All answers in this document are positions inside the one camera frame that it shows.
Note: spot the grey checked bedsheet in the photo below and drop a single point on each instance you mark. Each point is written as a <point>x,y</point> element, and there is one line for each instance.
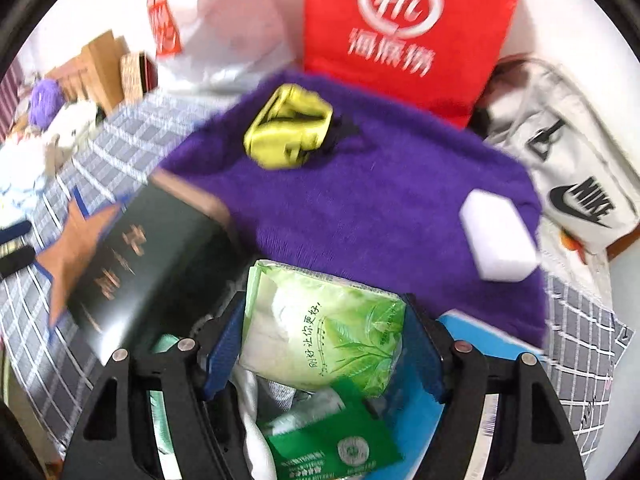
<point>125,135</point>

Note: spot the patterned brown box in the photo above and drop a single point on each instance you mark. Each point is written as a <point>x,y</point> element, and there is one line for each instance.
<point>135,77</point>

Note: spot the black gift box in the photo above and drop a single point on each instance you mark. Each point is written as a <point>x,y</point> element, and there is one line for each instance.
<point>150,260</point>

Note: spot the white plastic bag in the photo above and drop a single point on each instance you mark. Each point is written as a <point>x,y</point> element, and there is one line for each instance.
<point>235,35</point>

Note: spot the red paper bag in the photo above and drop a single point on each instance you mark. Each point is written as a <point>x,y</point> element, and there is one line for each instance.
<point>475,60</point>

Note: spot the green tissue pack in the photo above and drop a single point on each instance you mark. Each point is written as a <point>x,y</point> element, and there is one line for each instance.
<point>310,325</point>

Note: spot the white cloth pile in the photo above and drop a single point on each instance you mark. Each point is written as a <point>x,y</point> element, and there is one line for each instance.
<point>40,160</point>

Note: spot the blue tissue pack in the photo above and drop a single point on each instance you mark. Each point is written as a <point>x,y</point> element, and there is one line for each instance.
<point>480,332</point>

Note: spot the yellow-green cloth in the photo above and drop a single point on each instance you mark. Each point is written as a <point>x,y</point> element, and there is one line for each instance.
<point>285,130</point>

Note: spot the dark green packet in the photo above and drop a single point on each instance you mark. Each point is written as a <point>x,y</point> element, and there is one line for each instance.
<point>330,440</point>

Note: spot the brown cardboard box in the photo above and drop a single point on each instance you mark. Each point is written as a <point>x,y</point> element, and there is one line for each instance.
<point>100,70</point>

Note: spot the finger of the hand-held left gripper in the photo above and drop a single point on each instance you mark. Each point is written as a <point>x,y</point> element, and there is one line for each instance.
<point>12,255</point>

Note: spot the white sponge block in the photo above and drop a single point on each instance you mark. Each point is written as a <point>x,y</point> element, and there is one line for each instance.
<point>500,235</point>

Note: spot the purple fuzzy cloth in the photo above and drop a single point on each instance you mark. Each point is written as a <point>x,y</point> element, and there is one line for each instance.
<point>375,185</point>

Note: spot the pink striped curtain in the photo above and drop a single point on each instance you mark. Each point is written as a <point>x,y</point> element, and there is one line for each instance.
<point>10,100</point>

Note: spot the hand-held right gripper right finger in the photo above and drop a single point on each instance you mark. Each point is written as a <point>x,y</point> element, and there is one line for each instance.
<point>426,352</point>

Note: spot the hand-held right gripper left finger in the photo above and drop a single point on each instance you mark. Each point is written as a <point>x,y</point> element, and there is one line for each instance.
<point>220,352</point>

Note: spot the light grey sling bag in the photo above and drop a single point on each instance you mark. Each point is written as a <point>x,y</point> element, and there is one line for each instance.
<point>575,125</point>

